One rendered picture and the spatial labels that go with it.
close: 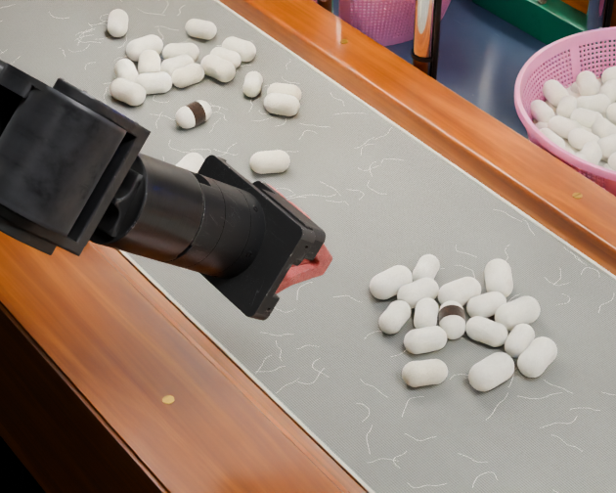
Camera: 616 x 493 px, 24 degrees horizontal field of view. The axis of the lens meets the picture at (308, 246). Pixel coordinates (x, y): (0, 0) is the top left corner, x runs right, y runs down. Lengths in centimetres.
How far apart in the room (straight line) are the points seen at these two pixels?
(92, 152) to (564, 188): 55
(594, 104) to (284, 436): 54
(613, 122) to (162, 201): 65
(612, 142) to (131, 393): 52
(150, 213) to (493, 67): 79
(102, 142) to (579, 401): 44
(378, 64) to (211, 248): 55
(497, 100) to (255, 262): 65
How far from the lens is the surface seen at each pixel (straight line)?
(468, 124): 127
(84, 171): 76
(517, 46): 158
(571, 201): 119
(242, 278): 87
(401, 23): 154
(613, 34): 143
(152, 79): 135
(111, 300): 108
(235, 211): 85
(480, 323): 107
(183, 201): 82
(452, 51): 156
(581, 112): 135
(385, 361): 106
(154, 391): 101
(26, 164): 76
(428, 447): 100
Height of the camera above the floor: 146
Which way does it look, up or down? 38 degrees down
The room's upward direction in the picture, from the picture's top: straight up
